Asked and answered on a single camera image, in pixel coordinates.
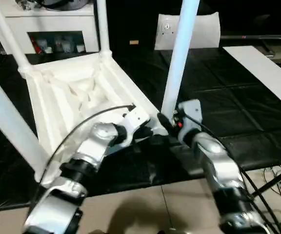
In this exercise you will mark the white plastic table leg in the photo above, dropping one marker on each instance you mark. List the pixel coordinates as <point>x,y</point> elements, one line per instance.
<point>179,58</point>
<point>9,117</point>
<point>103,27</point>
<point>6,34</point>

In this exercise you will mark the black stand leg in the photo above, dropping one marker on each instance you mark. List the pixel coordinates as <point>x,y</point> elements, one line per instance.
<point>277,178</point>

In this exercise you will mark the white flat board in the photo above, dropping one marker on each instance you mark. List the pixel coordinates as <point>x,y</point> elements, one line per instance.
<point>267,73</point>

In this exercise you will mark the white cabinet with glass doors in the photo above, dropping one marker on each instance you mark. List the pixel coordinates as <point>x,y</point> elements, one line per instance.
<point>57,24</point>

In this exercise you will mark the small tan label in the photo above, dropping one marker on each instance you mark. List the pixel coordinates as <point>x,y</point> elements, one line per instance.
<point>134,42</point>

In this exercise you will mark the white plastic bag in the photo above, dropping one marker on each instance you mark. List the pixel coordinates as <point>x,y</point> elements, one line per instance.
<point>209,31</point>

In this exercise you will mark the dark grey robot body part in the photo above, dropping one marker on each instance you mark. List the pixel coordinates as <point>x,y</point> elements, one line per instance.
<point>172,230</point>

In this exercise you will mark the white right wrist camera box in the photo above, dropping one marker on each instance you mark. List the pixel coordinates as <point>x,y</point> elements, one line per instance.
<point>191,111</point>

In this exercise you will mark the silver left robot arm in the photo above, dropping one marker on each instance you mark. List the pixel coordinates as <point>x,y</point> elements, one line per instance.
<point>82,161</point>

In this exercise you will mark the white plastic table top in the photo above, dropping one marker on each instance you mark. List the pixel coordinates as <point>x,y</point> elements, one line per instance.
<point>72,92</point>

